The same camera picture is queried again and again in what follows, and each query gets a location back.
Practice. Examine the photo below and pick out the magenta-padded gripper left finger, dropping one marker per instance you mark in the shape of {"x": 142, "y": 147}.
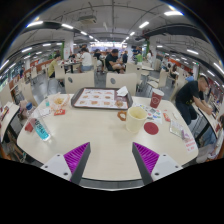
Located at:
{"x": 58, "y": 165}

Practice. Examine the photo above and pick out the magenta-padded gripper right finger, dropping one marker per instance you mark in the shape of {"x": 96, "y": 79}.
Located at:
{"x": 165, "y": 165}

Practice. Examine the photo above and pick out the clear blue-capped water bottle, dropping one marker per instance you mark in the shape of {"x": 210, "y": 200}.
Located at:
{"x": 40, "y": 128}

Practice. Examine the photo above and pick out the white red-lettered table sticker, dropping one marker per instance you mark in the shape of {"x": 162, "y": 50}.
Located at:
{"x": 190, "y": 145}

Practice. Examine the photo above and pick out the clear plastic packet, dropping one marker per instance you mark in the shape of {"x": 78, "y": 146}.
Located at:
{"x": 176, "y": 129}

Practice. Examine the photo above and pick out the flat round red coaster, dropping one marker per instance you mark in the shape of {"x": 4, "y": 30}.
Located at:
{"x": 151, "y": 128}

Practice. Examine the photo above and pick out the flat red box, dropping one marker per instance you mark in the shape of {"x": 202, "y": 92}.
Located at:
{"x": 28, "y": 127}

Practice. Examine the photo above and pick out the red snack packet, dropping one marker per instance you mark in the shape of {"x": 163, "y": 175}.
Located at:
{"x": 166, "y": 116}

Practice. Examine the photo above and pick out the small white tissue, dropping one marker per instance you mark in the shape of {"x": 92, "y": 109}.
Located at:
{"x": 175, "y": 116}

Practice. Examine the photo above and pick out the small red sauce packet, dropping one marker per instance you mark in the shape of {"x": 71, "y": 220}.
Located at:
{"x": 59, "y": 112}

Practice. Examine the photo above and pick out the colourful printed sticker sheet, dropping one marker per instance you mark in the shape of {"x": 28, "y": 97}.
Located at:
{"x": 154, "y": 113}

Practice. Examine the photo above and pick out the white printed paper card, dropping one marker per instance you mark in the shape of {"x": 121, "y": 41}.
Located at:
{"x": 45, "y": 112}

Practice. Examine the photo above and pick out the clear plastic food bag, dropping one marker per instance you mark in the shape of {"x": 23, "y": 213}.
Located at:
{"x": 58, "y": 101}

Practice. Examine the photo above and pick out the beige neighbouring table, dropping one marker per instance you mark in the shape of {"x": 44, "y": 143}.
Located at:
{"x": 208, "y": 118}
{"x": 8, "y": 118}

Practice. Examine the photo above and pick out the red paper cup white lid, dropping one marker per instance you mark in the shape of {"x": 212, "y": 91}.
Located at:
{"x": 156, "y": 99}

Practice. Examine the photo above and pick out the pink bag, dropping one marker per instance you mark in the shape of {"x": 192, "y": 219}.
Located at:
{"x": 23, "y": 108}

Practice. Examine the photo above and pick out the person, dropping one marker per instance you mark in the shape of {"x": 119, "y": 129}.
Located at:
{"x": 111, "y": 61}
{"x": 188, "y": 95}
{"x": 52, "y": 66}
{"x": 86, "y": 60}

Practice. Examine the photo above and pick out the brown food tray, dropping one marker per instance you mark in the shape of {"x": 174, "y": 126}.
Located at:
{"x": 100, "y": 98}

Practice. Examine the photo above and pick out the white paper napkin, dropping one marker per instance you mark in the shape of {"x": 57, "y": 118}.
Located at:
{"x": 122, "y": 91}

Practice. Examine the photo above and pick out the group of beige chairs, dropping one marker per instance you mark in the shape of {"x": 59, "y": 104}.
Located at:
{"x": 161, "y": 80}

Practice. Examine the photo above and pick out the beige chair with round hole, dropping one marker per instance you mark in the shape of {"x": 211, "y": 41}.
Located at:
{"x": 121, "y": 81}
{"x": 80, "y": 82}

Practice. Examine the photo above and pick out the ceiling air conditioning unit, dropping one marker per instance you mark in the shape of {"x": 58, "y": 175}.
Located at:
{"x": 87, "y": 20}

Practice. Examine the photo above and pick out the group of ceiling lights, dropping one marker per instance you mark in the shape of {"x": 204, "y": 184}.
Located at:
{"x": 173, "y": 13}

